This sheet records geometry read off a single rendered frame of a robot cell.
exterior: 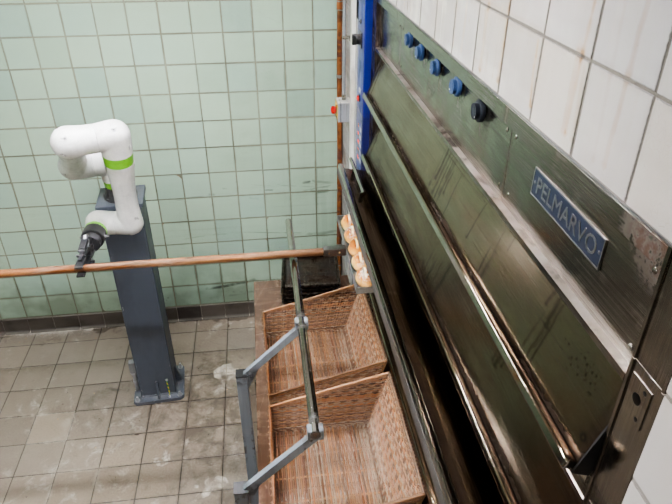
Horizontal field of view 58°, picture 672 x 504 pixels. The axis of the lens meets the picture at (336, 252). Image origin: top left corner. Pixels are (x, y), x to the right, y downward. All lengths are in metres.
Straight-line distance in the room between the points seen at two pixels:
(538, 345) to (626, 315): 0.24
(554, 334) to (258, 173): 2.68
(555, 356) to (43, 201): 3.18
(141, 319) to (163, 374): 0.39
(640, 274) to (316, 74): 2.70
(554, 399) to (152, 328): 2.51
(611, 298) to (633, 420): 0.16
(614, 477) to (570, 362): 0.18
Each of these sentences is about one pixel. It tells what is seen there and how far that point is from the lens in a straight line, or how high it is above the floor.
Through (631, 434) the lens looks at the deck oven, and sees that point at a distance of 0.91.
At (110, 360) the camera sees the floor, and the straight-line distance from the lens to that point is 3.91.
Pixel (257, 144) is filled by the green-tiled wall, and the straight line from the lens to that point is 3.48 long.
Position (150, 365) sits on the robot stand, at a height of 0.24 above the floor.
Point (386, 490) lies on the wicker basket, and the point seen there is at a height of 0.61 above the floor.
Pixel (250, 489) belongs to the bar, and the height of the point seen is 0.95.
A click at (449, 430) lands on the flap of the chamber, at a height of 1.41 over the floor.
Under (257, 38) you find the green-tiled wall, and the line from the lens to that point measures 3.31.
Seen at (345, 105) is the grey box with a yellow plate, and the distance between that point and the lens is 3.07.
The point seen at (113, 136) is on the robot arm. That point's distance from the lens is 2.45.
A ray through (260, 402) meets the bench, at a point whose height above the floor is 0.58.
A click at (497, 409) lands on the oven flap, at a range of 1.34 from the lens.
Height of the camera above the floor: 2.46
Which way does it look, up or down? 32 degrees down
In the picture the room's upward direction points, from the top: straight up
